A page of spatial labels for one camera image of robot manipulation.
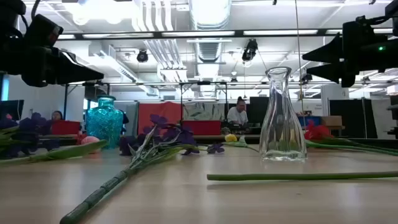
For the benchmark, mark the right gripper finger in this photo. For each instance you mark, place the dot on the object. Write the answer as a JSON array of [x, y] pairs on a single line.
[[329, 73], [329, 51]]

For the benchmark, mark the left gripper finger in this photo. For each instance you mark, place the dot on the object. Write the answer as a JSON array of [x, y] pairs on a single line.
[[81, 78], [77, 67]]

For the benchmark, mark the purple artificial flower bunch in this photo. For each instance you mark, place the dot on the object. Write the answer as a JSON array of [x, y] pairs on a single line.
[[186, 137], [31, 124]]

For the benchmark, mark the pink artificial tulip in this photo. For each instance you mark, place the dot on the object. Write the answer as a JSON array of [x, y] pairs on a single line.
[[295, 176], [90, 140]]

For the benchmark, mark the clear glass vase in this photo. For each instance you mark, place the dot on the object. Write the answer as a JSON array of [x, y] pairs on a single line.
[[281, 124]]

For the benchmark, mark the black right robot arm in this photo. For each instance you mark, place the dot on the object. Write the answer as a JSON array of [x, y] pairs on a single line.
[[393, 12]]

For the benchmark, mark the teal textured glass vase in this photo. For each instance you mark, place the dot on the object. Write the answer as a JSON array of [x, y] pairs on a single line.
[[104, 124]]

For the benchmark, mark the person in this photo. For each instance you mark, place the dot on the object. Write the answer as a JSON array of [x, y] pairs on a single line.
[[237, 115], [57, 115]]

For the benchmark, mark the cardboard box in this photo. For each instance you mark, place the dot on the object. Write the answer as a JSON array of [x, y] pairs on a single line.
[[332, 120]]

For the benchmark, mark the black monitor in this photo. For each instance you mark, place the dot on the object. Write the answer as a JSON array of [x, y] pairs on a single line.
[[259, 109], [12, 109]]

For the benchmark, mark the black partition panel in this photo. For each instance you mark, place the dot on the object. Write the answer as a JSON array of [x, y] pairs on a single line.
[[353, 118]]

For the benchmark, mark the red storage bin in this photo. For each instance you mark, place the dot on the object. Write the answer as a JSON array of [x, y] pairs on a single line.
[[202, 127], [65, 127]]

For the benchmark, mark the blue storage bin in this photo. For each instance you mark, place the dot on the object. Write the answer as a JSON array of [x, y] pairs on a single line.
[[309, 120]]

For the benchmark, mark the black equipment stand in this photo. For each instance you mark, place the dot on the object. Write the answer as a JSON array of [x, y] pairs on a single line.
[[393, 118]]

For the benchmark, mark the orange partition panel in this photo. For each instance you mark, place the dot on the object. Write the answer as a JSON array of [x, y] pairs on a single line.
[[157, 113]]

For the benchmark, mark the leaf print partition panel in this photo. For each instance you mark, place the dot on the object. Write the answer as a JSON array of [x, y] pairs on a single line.
[[203, 111]]

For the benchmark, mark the black ceiling camera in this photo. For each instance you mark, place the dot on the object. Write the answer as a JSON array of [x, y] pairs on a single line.
[[250, 49], [142, 56], [306, 77]]

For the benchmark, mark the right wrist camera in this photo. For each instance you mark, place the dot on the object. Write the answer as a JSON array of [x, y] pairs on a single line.
[[371, 31]]

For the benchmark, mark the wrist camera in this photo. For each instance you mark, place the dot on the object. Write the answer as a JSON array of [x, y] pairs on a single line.
[[371, 31], [43, 31]]

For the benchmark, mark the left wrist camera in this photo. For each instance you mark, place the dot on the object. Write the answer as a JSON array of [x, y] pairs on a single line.
[[43, 31]]

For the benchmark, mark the black overhead frame bar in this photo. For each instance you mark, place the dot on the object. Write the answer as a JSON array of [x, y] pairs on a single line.
[[238, 32]]

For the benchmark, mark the silver air duct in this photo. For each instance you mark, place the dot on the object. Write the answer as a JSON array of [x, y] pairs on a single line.
[[210, 49]]

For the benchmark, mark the black aluminium table frame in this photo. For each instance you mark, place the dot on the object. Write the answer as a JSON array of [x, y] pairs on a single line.
[[211, 140]]

